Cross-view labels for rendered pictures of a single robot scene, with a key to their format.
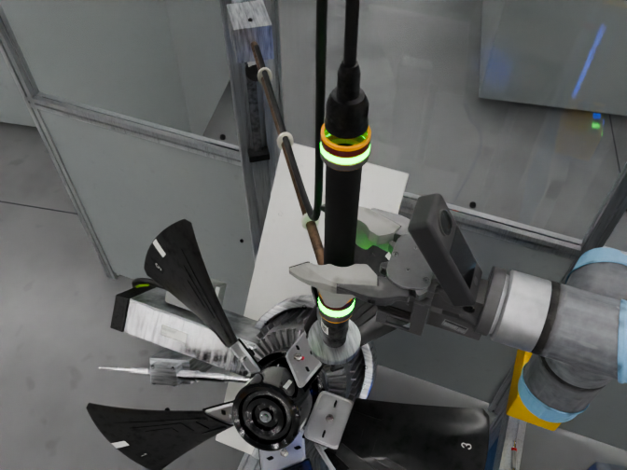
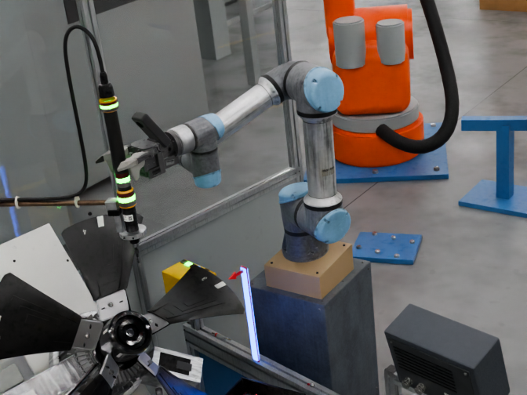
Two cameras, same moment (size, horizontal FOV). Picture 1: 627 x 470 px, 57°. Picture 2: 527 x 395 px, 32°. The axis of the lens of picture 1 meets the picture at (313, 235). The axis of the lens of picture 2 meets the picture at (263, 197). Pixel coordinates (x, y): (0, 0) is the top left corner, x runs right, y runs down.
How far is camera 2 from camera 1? 1.92 m
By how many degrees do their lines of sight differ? 54
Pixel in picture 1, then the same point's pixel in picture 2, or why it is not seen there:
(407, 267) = (145, 145)
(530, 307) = (183, 128)
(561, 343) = (199, 132)
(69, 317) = not seen: outside the picture
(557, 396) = (212, 163)
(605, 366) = (212, 131)
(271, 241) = not seen: hidden behind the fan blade
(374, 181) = (36, 239)
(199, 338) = (41, 384)
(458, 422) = (191, 277)
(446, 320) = (166, 161)
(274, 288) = not seen: hidden behind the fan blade
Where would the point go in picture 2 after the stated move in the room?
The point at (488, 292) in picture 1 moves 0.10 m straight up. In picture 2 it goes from (170, 134) to (165, 97)
